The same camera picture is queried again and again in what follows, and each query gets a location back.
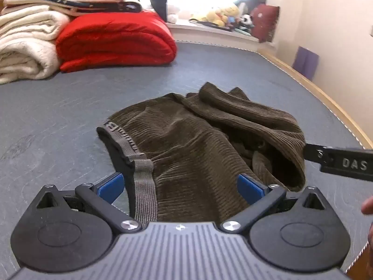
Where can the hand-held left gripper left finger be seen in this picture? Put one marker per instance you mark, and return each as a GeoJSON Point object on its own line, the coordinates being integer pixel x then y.
{"type": "Point", "coordinates": [110, 188]}

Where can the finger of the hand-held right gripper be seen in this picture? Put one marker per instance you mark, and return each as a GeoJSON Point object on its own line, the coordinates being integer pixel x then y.
{"type": "Point", "coordinates": [349, 163]}

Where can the panda plush toy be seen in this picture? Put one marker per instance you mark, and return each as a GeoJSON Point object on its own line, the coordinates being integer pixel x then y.
{"type": "Point", "coordinates": [246, 22]}

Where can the maroon pillow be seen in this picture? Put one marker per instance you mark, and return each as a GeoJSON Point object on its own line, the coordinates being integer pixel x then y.
{"type": "Point", "coordinates": [263, 20]}

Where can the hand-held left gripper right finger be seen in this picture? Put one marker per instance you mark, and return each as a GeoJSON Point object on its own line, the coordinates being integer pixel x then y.
{"type": "Point", "coordinates": [249, 188]}

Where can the dark patterned folded blanket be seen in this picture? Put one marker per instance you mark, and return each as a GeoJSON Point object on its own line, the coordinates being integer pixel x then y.
{"type": "Point", "coordinates": [87, 5]}

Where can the yellow plush toy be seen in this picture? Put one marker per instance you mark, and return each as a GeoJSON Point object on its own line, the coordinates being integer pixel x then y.
{"type": "Point", "coordinates": [217, 14]}

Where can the cream fuzzy folded blanket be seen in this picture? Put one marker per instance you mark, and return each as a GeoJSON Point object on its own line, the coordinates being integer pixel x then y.
{"type": "Point", "coordinates": [26, 49]}

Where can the grey quilted mattress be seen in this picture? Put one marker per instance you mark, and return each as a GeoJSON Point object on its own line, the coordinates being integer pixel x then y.
{"type": "Point", "coordinates": [72, 116]}

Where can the person's right hand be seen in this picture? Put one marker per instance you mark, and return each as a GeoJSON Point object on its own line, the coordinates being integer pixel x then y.
{"type": "Point", "coordinates": [368, 207]}

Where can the purple paper sheet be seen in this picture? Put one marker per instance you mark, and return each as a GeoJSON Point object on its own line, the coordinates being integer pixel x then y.
{"type": "Point", "coordinates": [306, 62]}

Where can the red folded blanket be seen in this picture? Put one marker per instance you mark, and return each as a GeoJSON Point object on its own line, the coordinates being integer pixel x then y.
{"type": "Point", "coordinates": [116, 40]}

